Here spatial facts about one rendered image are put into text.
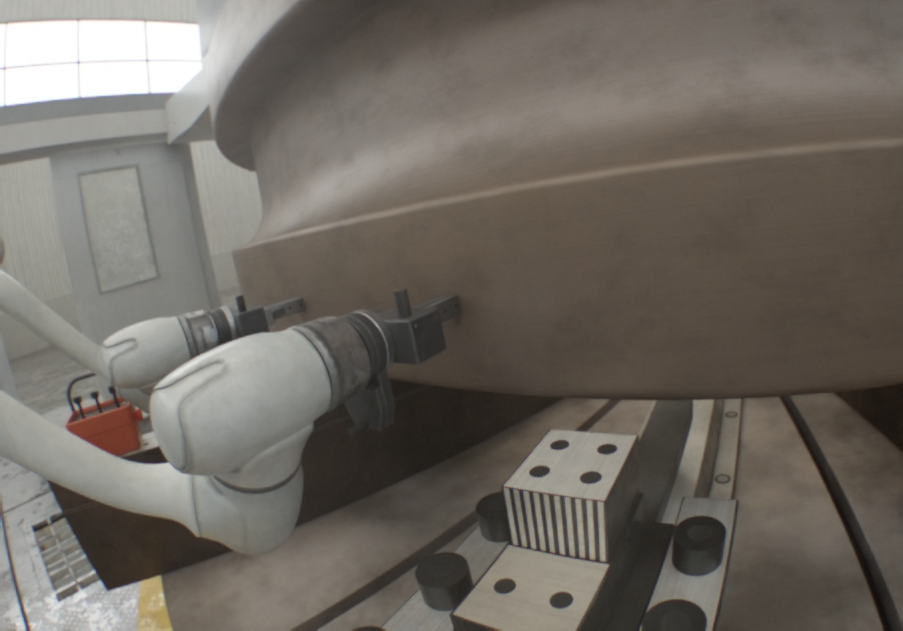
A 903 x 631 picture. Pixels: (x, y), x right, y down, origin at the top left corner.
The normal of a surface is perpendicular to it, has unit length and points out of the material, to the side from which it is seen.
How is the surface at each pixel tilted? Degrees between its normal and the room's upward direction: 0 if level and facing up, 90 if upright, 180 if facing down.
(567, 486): 0
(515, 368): 90
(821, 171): 90
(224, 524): 110
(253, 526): 114
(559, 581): 0
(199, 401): 57
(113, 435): 97
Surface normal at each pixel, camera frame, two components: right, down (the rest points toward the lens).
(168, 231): 0.81, -0.05
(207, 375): 0.17, -0.79
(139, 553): 0.55, 0.05
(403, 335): -0.58, 0.25
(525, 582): -0.18, -0.97
